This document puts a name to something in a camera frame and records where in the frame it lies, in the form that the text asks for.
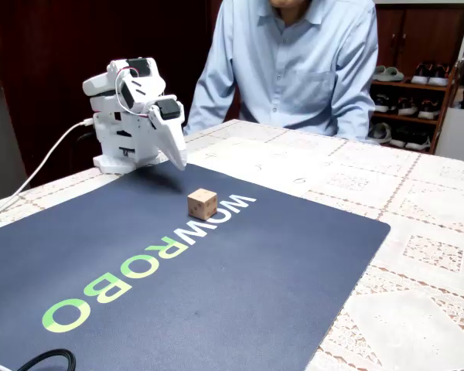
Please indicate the wooden shoe rack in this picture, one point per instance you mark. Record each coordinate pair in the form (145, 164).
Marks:
(402, 86)

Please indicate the dark blue WOWROBO mat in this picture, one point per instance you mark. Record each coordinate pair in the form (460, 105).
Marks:
(216, 290)

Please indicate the black white sneaker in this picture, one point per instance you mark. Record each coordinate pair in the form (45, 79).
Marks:
(417, 142)
(407, 107)
(399, 138)
(429, 110)
(383, 104)

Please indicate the white numbered paper sheet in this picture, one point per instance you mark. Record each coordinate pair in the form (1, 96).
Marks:
(255, 158)

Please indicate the white lace tablecloth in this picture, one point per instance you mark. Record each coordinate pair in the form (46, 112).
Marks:
(410, 328)

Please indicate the person in blue shirt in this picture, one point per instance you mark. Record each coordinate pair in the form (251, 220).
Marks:
(294, 77)

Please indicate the wooden die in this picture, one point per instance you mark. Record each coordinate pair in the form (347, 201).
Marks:
(201, 205)

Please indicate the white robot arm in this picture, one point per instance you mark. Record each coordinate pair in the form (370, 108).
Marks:
(112, 139)

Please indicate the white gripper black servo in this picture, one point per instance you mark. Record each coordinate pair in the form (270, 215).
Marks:
(166, 121)

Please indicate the green slipper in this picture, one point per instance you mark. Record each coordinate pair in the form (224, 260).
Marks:
(395, 74)
(380, 73)

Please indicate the black orange sneaker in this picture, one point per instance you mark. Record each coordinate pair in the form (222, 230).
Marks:
(421, 73)
(439, 75)

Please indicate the dark wooden cabinet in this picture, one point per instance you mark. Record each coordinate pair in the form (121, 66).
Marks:
(429, 35)

